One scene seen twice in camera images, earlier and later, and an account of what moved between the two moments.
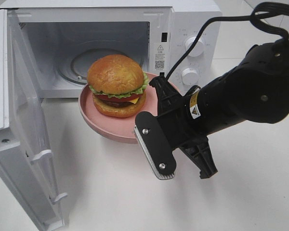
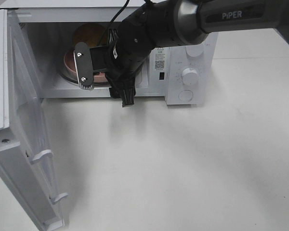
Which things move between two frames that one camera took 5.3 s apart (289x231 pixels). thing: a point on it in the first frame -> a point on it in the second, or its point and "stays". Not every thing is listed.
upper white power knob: (198, 48) stays
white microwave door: (19, 149) stays
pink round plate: (121, 129) -> (70, 64)
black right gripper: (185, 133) -> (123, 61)
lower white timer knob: (190, 76) stays
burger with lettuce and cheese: (117, 83) -> (90, 33)
